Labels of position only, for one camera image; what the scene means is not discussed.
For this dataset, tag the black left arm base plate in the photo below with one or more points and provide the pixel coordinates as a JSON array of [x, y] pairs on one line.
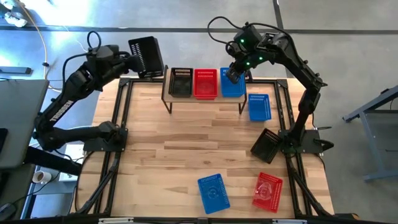
[[93, 144]]

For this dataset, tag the white power box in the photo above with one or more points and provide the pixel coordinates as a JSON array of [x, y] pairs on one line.
[[74, 155]]

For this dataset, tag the black aluminium rig frame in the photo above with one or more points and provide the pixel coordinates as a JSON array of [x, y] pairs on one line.
[[264, 81]]

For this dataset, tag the black object on desk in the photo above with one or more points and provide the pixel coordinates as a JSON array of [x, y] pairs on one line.
[[2, 140]]

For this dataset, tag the black computer mouse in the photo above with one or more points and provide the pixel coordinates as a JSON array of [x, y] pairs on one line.
[[6, 212]]

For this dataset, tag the blue plastic basket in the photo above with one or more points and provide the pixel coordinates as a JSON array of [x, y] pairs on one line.
[[228, 90], [213, 194], [259, 109]]

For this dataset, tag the wooden shelf with black legs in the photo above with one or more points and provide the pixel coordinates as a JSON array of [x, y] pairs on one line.
[[189, 100]]

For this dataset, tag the white paper cup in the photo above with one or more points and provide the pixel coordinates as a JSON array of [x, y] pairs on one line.
[[43, 178]]

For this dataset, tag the silver metal bracket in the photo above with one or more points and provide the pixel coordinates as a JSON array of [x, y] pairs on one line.
[[289, 221], [109, 221]]

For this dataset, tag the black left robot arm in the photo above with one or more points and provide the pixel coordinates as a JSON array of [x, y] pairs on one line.
[[62, 110]]

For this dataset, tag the black plastic basket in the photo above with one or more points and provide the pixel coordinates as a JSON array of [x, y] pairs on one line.
[[265, 146], [152, 54], [180, 84]]

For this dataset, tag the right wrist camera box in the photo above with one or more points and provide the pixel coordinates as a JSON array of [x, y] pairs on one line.
[[248, 34]]

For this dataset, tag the dark flat bar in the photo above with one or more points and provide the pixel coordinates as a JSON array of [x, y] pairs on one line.
[[15, 70]]

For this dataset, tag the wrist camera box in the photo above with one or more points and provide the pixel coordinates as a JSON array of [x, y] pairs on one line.
[[248, 34], [105, 54]]

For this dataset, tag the grey desk top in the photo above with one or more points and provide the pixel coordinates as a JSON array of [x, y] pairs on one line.
[[21, 118]]

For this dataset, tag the black curved frame hook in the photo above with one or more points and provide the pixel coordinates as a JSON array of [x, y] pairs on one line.
[[248, 76]]

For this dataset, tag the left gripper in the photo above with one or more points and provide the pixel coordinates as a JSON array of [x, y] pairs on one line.
[[129, 63]]

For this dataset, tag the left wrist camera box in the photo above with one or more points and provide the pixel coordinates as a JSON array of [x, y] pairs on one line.
[[105, 54]]

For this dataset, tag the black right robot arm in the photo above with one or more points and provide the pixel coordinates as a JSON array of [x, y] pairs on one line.
[[308, 77]]

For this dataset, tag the grey-blue metal table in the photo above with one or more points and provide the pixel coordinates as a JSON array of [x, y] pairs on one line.
[[381, 176]]

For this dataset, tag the white crumpled cloth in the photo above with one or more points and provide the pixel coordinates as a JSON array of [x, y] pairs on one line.
[[17, 20]]

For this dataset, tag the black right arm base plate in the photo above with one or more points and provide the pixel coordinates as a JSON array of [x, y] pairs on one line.
[[312, 137]]

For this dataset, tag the black desk beam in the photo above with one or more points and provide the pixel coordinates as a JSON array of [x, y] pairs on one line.
[[53, 161]]

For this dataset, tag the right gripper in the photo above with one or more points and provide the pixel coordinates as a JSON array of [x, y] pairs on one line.
[[245, 59]]

